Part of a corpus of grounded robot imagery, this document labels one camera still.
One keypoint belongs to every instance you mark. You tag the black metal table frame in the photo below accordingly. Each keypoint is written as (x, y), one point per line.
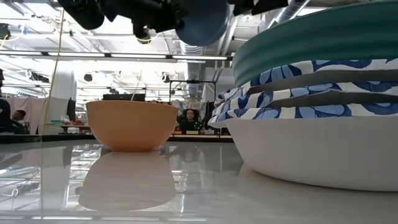
(31, 138)

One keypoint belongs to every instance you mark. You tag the long ceiling light strip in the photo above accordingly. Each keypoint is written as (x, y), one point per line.
(140, 55)

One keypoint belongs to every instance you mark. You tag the black metal stand frame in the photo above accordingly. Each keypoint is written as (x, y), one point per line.
(192, 81)

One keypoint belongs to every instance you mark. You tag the white pillar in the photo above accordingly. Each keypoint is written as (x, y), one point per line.
(63, 90)

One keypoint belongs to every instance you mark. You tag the pink cloth partition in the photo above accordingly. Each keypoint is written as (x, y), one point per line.
(31, 109)

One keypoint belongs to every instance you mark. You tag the black ceiling-mounted device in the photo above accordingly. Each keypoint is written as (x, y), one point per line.
(144, 40)

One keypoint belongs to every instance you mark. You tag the green bowl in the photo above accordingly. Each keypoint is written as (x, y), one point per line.
(311, 40)

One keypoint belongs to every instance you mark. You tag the orange bowl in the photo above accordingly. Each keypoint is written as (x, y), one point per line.
(130, 124)

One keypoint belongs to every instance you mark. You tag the white blue-patterned bottom bowl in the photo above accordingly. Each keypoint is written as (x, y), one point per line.
(311, 149)

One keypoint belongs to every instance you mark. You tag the silver ventilation duct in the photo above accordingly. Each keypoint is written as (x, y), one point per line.
(289, 11)
(192, 49)

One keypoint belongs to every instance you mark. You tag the black monitor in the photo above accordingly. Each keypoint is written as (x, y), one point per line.
(124, 97)

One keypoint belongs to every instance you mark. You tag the person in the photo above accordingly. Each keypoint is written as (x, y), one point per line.
(190, 124)
(19, 116)

